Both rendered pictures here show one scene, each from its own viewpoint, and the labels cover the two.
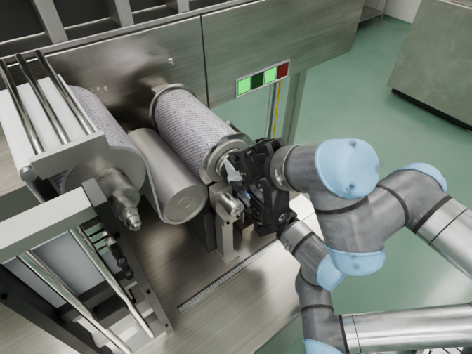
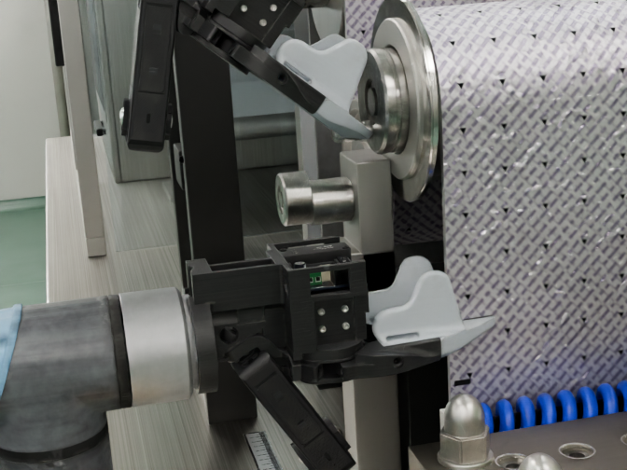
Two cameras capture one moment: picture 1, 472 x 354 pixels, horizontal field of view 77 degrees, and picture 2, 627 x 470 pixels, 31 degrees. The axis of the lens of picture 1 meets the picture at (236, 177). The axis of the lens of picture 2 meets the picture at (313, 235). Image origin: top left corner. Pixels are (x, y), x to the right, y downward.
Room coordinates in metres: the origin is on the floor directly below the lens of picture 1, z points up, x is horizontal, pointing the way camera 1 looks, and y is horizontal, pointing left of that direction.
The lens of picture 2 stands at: (0.76, -0.73, 1.37)
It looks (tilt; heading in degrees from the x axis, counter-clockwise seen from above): 15 degrees down; 114
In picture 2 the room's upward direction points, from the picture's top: 4 degrees counter-clockwise
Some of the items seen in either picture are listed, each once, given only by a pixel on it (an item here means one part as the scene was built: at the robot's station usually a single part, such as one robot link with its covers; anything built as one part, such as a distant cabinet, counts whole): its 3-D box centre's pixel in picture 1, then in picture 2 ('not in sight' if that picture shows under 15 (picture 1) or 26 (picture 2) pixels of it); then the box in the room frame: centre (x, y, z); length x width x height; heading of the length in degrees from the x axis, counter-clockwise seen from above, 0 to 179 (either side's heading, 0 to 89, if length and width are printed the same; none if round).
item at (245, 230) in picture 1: (222, 201); not in sight; (0.63, 0.05, 0.92); 0.28 x 0.04 x 0.04; 37
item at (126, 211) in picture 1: (129, 215); not in sight; (0.28, 0.17, 1.33); 0.06 x 0.03 x 0.03; 37
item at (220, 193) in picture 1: (226, 227); (351, 349); (0.44, 0.03, 1.05); 0.06 x 0.05 x 0.31; 37
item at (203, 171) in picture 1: (227, 160); (401, 99); (0.50, 0.02, 1.25); 0.15 x 0.01 x 0.15; 127
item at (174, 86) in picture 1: (173, 109); not in sight; (0.70, 0.17, 1.25); 0.15 x 0.01 x 0.15; 127
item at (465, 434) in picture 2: not in sight; (464, 426); (0.57, -0.09, 1.05); 0.04 x 0.04 x 0.04
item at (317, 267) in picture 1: (320, 262); (39, 366); (0.31, -0.19, 1.11); 0.11 x 0.08 x 0.09; 37
